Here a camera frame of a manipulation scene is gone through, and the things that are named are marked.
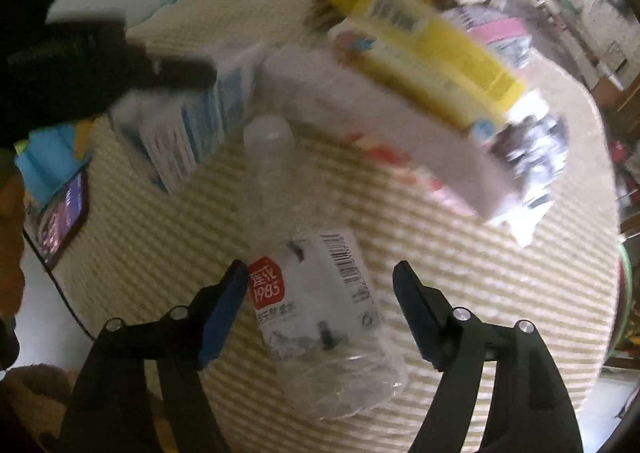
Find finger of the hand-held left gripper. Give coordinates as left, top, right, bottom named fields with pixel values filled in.
left=125, top=46, right=218, bottom=91

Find striped beige tablecloth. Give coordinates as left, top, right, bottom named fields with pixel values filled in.
left=50, top=0, right=621, bottom=453

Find yellow carton box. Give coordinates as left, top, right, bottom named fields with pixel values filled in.
left=327, top=0, right=528, bottom=136

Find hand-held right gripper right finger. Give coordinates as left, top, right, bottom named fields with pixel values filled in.
left=392, top=260, right=586, bottom=453

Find dark purple book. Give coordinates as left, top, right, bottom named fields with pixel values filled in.
left=35, top=168, right=91, bottom=271

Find crumpled black white wrapper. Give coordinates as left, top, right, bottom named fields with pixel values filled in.
left=487, top=93, right=571, bottom=249

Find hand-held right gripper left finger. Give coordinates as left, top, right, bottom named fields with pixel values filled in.
left=57, top=259, right=251, bottom=453

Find blue white carton box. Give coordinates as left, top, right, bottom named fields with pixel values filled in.
left=110, top=40, right=263, bottom=194

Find blue booklet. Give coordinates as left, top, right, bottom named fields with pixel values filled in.
left=15, top=120, right=96, bottom=214

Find clear plastic bottle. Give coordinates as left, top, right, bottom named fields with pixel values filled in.
left=242, top=116, right=408, bottom=421

